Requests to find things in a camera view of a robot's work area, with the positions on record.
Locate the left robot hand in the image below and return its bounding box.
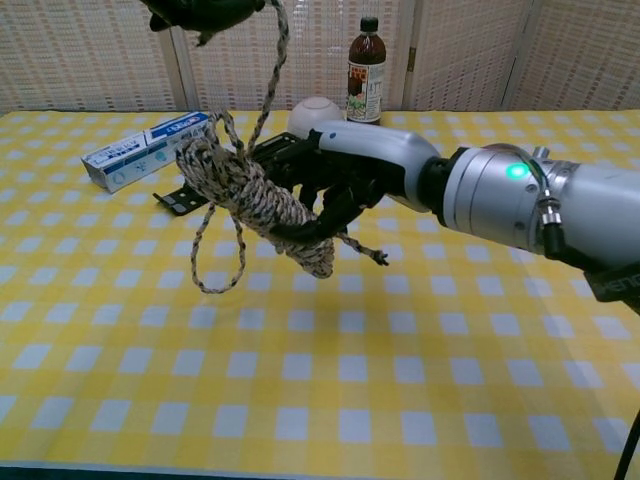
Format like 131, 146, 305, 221
137, 0, 266, 47

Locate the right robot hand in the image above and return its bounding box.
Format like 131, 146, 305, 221
269, 119, 442, 246

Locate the speckled beige rope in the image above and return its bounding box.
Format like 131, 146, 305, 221
174, 0, 390, 295

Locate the white upturned bowl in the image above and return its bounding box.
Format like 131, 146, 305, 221
289, 96, 347, 139

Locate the dark vinegar bottle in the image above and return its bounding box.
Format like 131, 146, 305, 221
345, 16, 389, 126

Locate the woven bamboo folding screen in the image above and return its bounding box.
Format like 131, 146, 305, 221
0, 0, 640, 114

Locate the blue white toothpaste box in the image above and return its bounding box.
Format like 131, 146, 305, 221
80, 111, 220, 194

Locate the yellow checkered tablecloth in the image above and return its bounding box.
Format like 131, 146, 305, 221
0, 109, 640, 476

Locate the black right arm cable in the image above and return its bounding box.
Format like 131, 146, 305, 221
537, 199, 640, 480

